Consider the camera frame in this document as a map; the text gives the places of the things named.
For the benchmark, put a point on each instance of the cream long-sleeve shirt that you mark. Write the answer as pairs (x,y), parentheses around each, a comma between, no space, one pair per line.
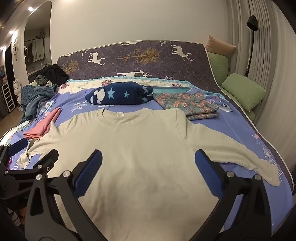
(138,150)

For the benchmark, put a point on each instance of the navy star-pattern pillow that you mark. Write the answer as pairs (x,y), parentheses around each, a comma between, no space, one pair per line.
(120,92)

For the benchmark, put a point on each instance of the black clothes pile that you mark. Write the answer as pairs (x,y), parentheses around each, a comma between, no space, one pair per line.
(55,74)

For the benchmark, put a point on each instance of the blue printed bed sheet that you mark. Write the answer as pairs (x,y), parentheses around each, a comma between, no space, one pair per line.
(231,132)

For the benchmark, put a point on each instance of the white wall cabinet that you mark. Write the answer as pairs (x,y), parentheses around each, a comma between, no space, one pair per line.
(38,49)

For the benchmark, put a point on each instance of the dark deer-print mattress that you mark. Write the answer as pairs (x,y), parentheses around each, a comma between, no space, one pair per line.
(150,62)

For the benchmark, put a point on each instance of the white cat figure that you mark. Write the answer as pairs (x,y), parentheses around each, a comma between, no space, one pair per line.
(17,90)

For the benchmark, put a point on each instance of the white rack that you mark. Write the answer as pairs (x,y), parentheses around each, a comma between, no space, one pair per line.
(7,97)

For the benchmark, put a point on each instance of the small green pillow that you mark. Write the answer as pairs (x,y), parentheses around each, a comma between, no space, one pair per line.
(217,67)

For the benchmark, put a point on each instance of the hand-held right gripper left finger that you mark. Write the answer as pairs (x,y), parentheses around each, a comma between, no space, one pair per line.
(89,176)

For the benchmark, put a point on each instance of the deer wall clock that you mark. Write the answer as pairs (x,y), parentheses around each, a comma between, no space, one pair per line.
(15,48)

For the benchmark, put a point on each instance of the large green pillow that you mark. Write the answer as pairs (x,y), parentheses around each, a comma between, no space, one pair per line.
(242,91)

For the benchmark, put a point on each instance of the teal blanket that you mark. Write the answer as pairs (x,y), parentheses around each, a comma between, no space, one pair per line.
(34,99)

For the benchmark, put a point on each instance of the ceiling spotlight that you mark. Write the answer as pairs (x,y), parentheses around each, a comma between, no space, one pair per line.
(12,32)
(30,8)

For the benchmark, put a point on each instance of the black floor lamp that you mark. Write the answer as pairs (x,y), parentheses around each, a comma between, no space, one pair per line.
(252,22)

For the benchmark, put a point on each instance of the pink folded cloth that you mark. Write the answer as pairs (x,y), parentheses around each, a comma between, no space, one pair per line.
(44,125)

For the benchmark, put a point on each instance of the cream quilt with teal edge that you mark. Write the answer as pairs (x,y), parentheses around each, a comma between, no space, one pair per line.
(76,87)

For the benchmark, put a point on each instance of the folded floral cloth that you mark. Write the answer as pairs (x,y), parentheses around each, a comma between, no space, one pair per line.
(185,103)

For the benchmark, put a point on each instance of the grey-green garment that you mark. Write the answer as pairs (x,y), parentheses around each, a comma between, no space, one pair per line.
(41,80)

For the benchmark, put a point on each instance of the white curtain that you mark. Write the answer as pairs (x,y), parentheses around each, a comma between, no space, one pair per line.
(272,58)

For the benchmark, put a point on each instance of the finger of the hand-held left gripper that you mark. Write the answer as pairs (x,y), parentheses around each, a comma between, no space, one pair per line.
(47,160)
(17,144)

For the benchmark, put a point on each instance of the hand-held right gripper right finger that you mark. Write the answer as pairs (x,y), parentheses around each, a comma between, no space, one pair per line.
(208,171)

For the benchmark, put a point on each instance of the tan pillow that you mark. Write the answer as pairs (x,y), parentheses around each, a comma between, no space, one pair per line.
(219,46)

